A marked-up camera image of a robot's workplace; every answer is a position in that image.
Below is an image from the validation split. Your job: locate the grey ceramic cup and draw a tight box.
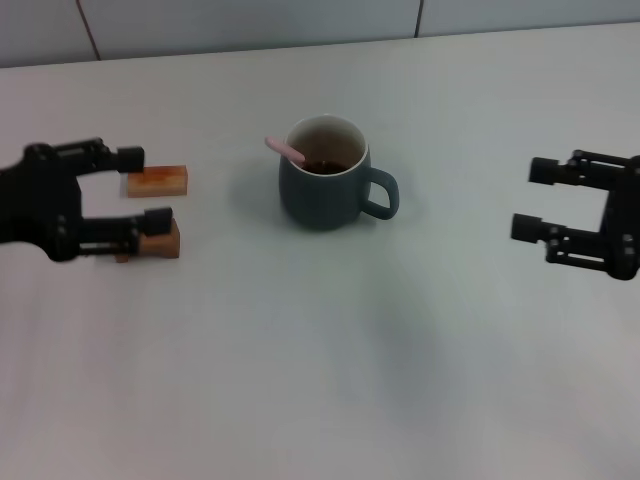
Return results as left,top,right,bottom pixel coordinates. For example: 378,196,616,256
278,114,401,232

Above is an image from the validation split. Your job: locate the dark notched wooden block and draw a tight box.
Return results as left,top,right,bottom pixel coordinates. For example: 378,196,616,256
114,218,181,264

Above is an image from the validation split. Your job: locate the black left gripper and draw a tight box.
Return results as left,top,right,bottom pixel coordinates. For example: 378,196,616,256
0,138,174,264

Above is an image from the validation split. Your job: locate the light stained wooden block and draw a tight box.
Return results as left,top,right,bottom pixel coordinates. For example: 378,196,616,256
126,165,190,200

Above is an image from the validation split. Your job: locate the pink handled metal spoon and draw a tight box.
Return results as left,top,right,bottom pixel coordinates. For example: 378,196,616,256
264,136,307,166

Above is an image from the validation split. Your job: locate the dark coffee liquid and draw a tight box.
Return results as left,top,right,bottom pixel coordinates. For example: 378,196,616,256
303,159,352,176

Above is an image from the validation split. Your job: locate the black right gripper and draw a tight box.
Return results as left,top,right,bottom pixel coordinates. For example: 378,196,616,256
510,148,640,282

